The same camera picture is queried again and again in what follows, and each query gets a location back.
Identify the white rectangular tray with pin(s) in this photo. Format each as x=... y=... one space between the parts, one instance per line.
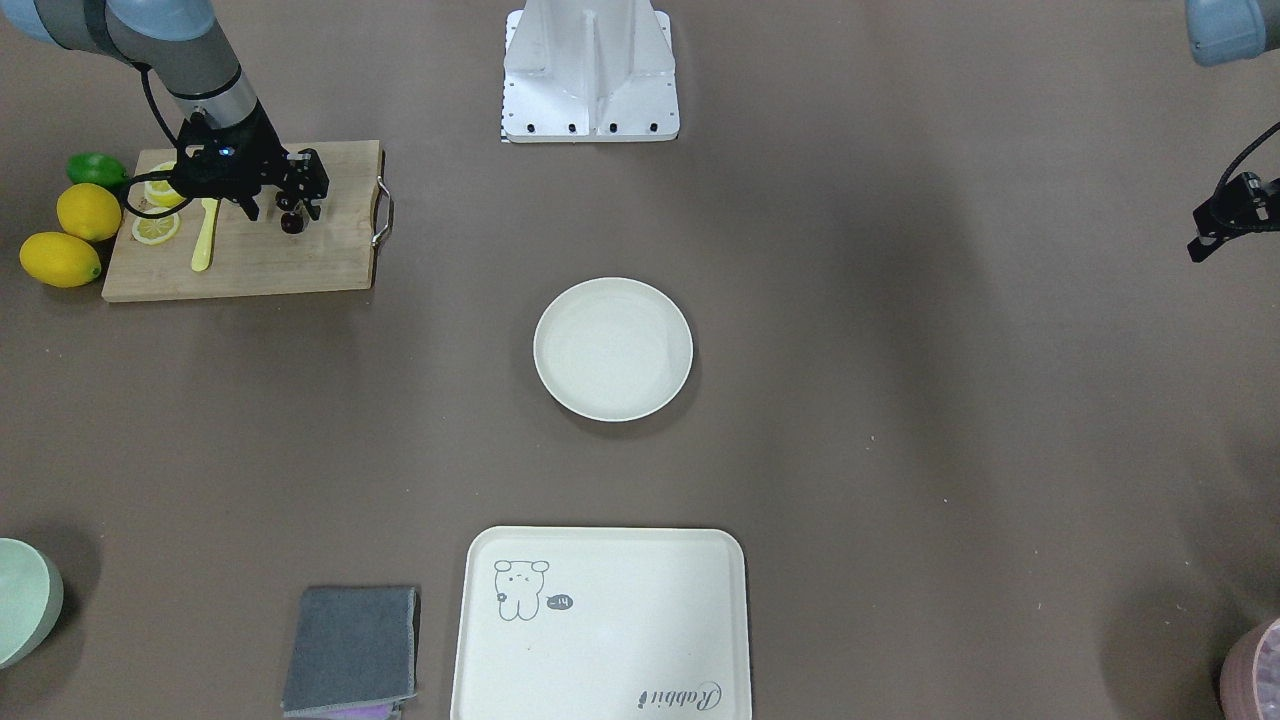
x=603 y=623

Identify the dark red cherry pair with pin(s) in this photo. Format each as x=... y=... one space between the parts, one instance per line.
x=293 y=215

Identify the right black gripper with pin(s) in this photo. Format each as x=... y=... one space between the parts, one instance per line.
x=258 y=142

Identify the bamboo cutting board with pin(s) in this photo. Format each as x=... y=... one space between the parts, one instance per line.
x=336 y=253

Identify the lemon slice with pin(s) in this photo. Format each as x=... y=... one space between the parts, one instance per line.
x=152 y=231
x=158 y=191

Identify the pink mixing bowl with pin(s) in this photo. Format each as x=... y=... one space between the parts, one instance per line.
x=1249 y=677

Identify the green lime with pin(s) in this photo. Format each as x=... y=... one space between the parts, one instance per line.
x=97 y=168

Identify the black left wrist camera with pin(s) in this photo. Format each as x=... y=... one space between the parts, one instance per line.
x=1244 y=205

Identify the white round plate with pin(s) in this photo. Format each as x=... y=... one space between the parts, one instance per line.
x=613 y=349

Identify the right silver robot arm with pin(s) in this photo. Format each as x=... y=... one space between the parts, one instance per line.
x=181 y=42

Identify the yellow lemon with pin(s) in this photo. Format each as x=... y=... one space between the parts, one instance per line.
x=60 y=259
x=89 y=212

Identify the grey folded cloth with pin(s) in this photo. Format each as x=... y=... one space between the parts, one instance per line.
x=353 y=654

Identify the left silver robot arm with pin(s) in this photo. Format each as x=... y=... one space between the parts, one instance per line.
x=1223 y=31

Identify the yellow plastic knife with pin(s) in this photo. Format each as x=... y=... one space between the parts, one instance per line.
x=201 y=258

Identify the mint green bowl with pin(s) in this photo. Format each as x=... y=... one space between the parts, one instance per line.
x=32 y=594

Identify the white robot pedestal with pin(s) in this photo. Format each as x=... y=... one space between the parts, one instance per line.
x=589 y=72

